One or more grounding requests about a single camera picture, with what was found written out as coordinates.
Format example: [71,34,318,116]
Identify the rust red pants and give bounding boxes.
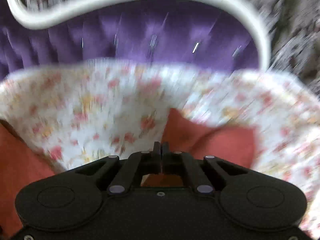
[1,108,256,238]

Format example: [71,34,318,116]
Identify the floral bed sheet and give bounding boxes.
[1,59,319,238]

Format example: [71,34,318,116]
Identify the brown damask curtain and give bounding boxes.
[20,0,319,94]

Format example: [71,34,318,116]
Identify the purple tufted headboard white frame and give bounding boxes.
[1,0,271,77]

